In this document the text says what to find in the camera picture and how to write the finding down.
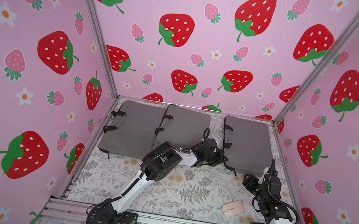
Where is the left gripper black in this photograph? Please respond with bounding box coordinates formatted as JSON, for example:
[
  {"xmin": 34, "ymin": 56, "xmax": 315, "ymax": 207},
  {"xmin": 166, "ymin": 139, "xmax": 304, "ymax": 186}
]
[{"xmin": 201, "ymin": 146, "xmax": 231, "ymax": 169}]

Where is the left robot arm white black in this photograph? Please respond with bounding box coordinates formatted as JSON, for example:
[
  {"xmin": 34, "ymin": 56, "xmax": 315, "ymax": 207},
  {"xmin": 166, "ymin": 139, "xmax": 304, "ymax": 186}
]
[{"xmin": 85, "ymin": 129, "xmax": 225, "ymax": 224}]

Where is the pink computer mouse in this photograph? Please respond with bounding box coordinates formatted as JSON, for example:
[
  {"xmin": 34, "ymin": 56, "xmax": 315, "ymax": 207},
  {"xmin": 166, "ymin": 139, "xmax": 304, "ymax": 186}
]
[{"xmin": 221, "ymin": 201, "xmax": 245, "ymax": 218}]

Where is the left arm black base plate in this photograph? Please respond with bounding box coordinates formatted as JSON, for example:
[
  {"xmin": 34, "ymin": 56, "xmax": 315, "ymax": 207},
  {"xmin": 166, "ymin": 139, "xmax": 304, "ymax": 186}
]
[{"xmin": 87, "ymin": 208, "xmax": 138, "ymax": 224}]

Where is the grey laptop bag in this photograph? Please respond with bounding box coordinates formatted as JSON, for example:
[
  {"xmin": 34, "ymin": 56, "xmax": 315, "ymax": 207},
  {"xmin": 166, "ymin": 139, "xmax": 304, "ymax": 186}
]
[
  {"xmin": 223, "ymin": 115, "xmax": 273, "ymax": 178},
  {"xmin": 153, "ymin": 105, "xmax": 211, "ymax": 149},
  {"xmin": 98, "ymin": 101, "xmax": 165, "ymax": 160}
]

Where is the floral patterned table mat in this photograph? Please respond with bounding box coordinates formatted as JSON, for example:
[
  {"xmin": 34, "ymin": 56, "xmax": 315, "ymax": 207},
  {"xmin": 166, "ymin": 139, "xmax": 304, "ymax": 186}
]
[{"xmin": 63, "ymin": 90, "xmax": 320, "ymax": 224}]

